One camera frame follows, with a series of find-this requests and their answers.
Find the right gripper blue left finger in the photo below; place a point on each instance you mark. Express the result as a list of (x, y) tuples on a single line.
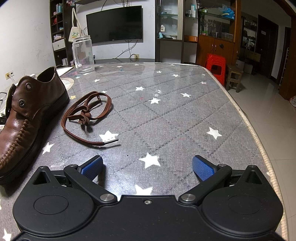
[(81, 177)]

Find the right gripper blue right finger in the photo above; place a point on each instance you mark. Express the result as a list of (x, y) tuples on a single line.
[(210, 177)]

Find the brown shoelace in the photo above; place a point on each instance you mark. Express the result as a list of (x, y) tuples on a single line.
[(81, 111)]

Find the brown leather shoe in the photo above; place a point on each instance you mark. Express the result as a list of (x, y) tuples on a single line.
[(31, 107)]

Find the small wooden stool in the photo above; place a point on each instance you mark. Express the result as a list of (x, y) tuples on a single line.
[(234, 77)]

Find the white paper sheet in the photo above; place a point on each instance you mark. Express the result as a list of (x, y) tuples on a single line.
[(64, 70)]

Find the red plastic stool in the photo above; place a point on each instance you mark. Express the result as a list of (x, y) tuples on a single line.
[(216, 64)]

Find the clear glass mug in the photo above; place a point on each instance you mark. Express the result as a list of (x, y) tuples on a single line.
[(82, 54)]

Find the white canvas tote bag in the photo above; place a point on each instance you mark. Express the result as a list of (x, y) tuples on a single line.
[(76, 30)]

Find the brown wooden cabinet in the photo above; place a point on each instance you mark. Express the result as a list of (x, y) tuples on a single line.
[(219, 30)]

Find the black flat television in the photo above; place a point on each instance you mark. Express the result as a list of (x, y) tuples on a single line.
[(118, 24)]

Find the glass display cabinet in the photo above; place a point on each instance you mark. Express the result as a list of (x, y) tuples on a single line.
[(176, 31)]

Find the dark cubby bookshelf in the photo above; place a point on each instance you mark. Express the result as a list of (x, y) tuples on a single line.
[(61, 23)]

